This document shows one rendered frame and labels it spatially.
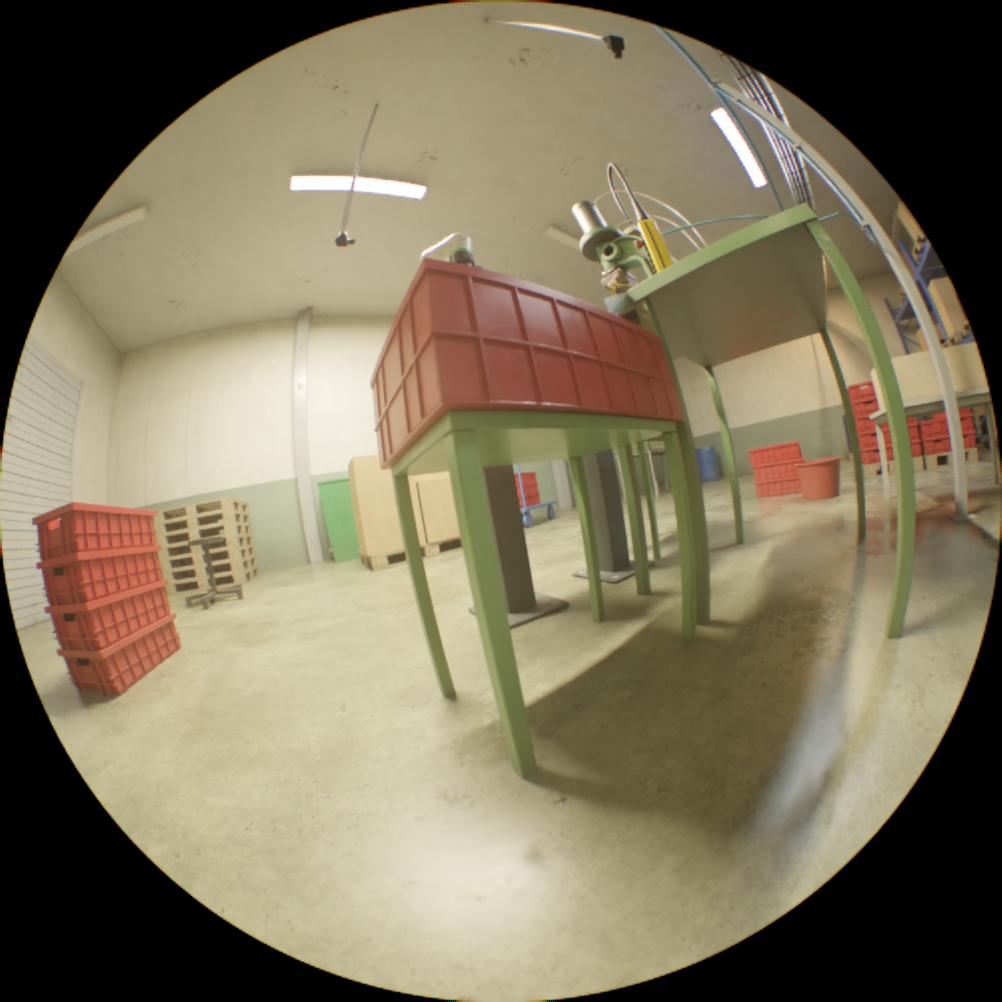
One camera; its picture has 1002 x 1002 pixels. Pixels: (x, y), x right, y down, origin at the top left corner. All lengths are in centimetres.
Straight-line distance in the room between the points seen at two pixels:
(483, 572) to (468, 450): 14
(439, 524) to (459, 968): 300
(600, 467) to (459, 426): 110
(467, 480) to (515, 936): 53
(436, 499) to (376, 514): 61
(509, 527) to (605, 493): 51
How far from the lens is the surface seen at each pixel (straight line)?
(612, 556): 144
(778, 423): 932
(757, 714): 64
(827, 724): 64
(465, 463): 35
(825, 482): 290
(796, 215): 92
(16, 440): 524
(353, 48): 381
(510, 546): 111
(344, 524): 419
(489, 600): 36
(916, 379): 212
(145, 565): 170
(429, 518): 299
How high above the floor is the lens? 43
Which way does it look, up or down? level
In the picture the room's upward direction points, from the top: 10 degrees counter-clockwise
